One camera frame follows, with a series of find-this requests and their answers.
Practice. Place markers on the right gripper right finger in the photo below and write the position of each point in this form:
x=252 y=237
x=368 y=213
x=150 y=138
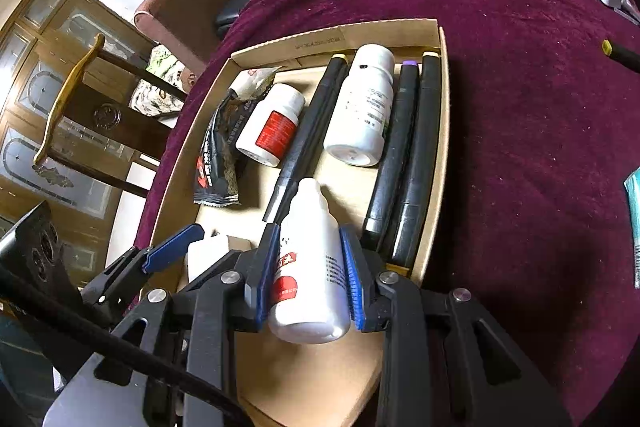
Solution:
x=446 y=360

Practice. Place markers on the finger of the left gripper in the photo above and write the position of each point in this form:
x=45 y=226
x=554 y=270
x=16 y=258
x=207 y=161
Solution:
x=173 y=249

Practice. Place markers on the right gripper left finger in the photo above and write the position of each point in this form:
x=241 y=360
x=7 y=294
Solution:
x=192 y=330

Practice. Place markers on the white square charger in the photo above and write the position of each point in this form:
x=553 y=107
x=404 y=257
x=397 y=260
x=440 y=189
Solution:
x=203 y=254

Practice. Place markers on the black snack packet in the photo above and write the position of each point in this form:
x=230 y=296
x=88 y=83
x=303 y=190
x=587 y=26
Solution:
x=238 y=118

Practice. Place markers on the white dropper bottle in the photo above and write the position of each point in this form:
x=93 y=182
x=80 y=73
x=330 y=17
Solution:
x=309 y=297

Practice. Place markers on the small white red-label bottle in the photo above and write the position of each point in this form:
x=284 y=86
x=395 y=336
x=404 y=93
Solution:
x=271 y=127

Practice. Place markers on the black marker yellow tip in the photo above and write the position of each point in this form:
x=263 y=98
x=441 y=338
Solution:
x=411 y=209

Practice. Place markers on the black marker purple cap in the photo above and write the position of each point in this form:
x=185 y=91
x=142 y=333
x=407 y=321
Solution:
x=388 y=180

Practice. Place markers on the large white bottle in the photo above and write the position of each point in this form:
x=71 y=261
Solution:
x=357 y=128

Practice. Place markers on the teal blue box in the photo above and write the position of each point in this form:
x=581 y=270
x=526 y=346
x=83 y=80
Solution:
x=632 y=188

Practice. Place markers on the cardboard tray box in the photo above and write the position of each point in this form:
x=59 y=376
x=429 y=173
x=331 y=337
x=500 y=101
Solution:
x=282 y=384

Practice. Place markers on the wooden cabinet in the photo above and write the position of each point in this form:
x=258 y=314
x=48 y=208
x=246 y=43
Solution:
x=60 y=61

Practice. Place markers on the brown armchair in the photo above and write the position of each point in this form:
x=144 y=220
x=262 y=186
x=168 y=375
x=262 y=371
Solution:
x=195 y=6

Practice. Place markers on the black marker yellow cap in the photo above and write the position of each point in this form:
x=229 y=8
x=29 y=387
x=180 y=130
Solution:
x=623 y=56

